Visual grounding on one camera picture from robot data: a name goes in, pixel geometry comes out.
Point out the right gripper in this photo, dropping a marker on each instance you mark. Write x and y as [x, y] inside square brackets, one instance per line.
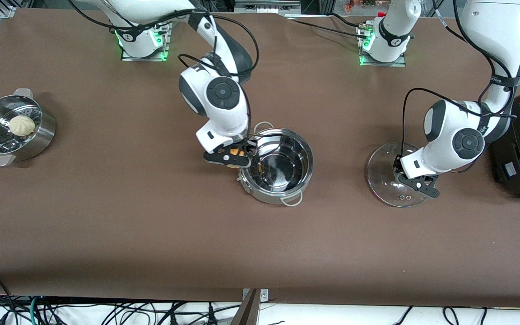
[249, 145]

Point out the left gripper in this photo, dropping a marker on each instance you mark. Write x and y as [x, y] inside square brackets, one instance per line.
[397, 164]

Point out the glass lid with knob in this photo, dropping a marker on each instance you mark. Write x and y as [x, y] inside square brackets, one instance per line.
[384, 180]

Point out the yellow corn cob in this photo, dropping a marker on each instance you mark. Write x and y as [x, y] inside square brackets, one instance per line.
[233, 165]

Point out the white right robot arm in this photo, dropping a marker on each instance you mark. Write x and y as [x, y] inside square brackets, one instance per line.
[221, 92]

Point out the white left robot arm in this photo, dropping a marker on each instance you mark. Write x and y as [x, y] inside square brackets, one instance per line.
[490, 27]

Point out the steel steamer pot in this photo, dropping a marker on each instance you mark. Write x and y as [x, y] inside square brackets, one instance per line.
[39, 144]

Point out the grey metal box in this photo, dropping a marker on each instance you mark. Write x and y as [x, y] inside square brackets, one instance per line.
[266, 6]

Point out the orange red small object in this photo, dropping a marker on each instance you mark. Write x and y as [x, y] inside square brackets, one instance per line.
[355, 5]

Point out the dark brown beam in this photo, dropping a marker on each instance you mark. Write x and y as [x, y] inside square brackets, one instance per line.
[247, 313]

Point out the white steamed bun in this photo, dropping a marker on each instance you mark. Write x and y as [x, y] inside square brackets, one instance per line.
[21, 125]

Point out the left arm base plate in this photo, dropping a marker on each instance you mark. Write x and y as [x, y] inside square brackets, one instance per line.
[386, 64]

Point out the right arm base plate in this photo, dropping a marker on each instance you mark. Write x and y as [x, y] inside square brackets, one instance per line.
[166, 43]

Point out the small metal table bracket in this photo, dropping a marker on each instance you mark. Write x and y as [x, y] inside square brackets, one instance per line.
[264, 294]

